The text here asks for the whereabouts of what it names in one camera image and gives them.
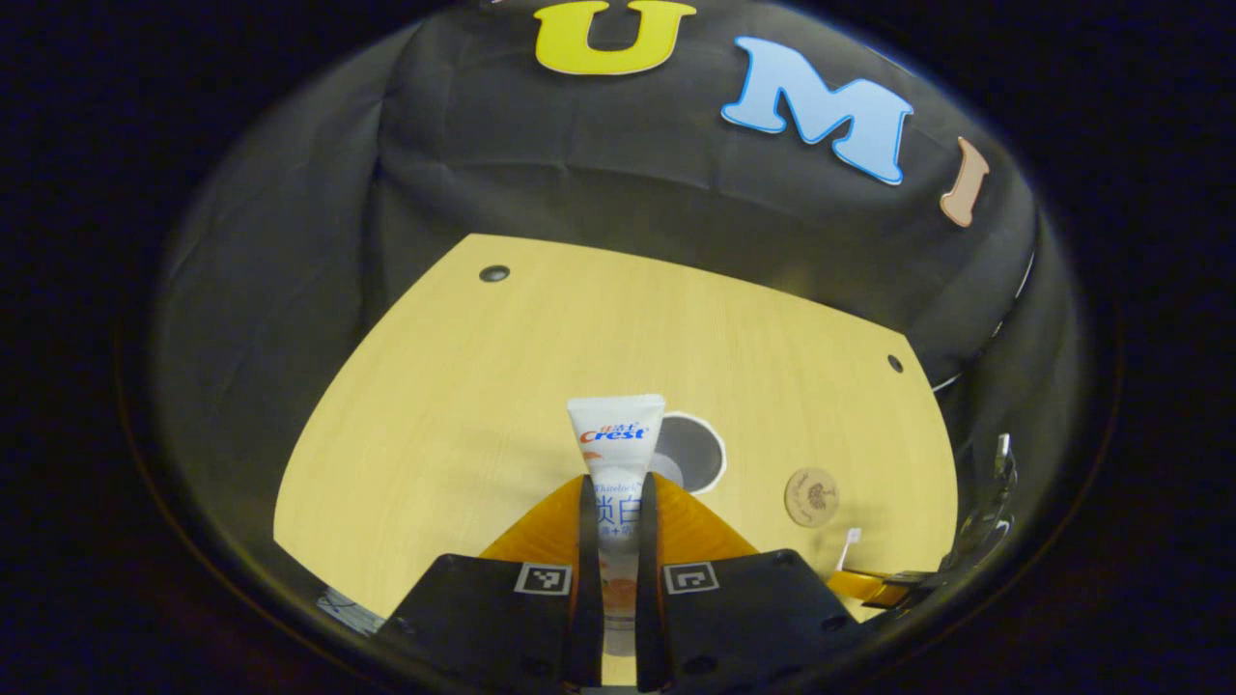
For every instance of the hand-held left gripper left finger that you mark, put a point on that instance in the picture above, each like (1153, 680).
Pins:
(588, 579)

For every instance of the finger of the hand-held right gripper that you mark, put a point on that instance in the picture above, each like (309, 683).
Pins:
(874, 587)

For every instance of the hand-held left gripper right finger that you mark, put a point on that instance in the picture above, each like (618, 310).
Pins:
(649, 579)

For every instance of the round wooden coaster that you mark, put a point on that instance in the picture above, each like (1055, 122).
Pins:
(811, 497)

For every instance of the white cup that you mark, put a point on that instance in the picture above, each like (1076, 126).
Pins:
(697, 454)

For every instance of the white toothpaste tube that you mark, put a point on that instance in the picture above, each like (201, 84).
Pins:
(618, 434)

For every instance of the light wooden desktop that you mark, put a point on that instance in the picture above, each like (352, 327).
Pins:
(483, 405)

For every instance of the black backdrop cloth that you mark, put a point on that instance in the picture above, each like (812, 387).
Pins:
(579, 164)

